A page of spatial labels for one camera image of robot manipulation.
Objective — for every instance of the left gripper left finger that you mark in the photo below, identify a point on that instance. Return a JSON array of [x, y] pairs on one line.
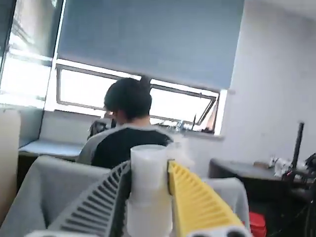
[[93, 202]]

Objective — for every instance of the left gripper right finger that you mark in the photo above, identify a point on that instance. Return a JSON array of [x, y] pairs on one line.
[[197, 197]]

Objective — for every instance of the white plastic bottle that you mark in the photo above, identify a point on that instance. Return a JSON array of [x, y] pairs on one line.
[[148, 177]]

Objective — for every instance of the red box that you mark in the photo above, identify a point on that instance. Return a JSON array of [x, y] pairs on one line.
[[258, 223]]

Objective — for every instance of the cardboard box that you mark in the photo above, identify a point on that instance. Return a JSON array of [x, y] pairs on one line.
[[8, 158]]

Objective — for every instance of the dark desk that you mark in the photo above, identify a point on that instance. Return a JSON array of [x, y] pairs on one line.
[[261, 180]]

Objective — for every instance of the person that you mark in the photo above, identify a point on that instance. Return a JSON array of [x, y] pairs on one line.
[[126, 138]]

